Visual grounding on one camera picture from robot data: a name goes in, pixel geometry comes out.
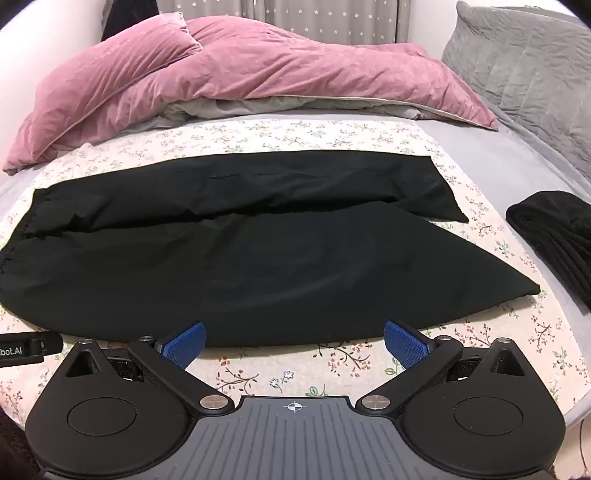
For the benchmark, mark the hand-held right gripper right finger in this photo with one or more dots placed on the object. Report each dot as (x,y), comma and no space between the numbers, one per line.
(405,344)

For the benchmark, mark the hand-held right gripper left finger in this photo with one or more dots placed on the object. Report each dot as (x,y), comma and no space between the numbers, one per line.
(187,344)

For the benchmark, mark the black pants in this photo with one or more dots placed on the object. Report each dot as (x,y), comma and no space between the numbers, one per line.
(258,258)

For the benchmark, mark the black knitted garment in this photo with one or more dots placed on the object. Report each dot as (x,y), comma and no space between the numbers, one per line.
(558,230)

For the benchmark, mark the floral white blanket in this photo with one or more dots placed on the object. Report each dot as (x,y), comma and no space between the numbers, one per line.
(512,152)

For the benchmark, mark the floral print sheet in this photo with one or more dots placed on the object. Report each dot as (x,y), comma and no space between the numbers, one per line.
(286,134)

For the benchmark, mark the pink velvet pillow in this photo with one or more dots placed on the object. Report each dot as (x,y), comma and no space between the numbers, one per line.
(92,87)

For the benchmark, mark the pink velvet duvet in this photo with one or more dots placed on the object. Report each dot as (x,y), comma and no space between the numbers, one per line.
(300,69)

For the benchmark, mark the grey quilted pillow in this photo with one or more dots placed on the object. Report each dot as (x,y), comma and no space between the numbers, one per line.
(531,60)

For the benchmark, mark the dark hanging cloth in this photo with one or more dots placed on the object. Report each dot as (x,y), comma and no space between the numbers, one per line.
(127,16)

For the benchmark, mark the grey star print curtain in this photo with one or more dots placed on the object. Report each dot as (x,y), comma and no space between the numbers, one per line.
(323,21)

